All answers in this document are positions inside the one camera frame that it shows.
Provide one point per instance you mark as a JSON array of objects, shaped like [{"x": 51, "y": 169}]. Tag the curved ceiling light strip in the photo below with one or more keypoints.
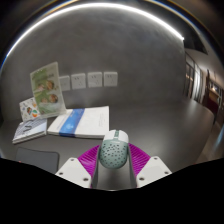
[{"x": 100, "y": 4}]

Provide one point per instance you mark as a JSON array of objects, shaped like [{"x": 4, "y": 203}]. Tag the green and white computer mouse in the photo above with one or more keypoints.
[{"x": 113, "y": 151}]

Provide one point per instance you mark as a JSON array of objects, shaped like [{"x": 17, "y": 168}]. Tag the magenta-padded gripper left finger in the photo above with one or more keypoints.
[{"x": 71, "y": 170}]

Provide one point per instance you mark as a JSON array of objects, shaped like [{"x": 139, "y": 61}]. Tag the dark grey cartoon mouse pad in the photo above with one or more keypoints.
[{"x": 36, "y": 158}]

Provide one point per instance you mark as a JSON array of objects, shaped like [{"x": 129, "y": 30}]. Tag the green menu sign stand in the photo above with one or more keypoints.
[{"x": 46, "y": 90}]

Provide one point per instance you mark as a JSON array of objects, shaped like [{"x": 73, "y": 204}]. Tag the white wall socket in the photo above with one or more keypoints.
[
  {"x": 95, "y": 79},
  {"x": 65, "y": 83},
  {"x": 110, "y": 79},
  {"x": 78, "y": 81}
]

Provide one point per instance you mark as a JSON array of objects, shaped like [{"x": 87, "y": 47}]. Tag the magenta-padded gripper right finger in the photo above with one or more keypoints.
[{"x": 153, "y": 170}]

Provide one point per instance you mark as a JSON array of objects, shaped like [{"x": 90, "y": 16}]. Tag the white book with blue band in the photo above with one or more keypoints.
[{"x": 83, "y": 121}]

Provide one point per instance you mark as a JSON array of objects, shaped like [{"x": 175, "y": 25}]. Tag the grey striped book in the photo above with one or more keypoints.
[{"x": 30, "y": 130}]

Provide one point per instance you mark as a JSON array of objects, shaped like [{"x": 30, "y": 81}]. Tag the black-framed glass partition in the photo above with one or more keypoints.
[{"x": 193, "y": 78}]

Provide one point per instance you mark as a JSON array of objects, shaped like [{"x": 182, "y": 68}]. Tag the white card with colourful stickers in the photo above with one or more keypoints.
[{"x": 28, "y": 110}]

